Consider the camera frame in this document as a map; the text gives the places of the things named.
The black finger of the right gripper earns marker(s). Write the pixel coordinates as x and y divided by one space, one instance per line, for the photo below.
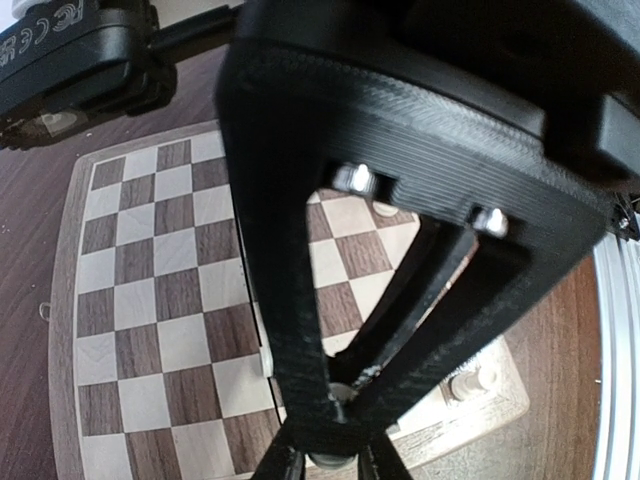
285 300
447 301

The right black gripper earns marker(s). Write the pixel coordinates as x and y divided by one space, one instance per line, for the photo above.
531 107

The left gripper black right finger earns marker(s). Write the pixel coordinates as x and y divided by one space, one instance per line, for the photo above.
379 460

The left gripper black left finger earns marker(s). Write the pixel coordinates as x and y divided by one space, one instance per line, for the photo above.
282 460

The wooden chess board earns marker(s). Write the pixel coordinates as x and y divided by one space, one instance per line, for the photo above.
159 363

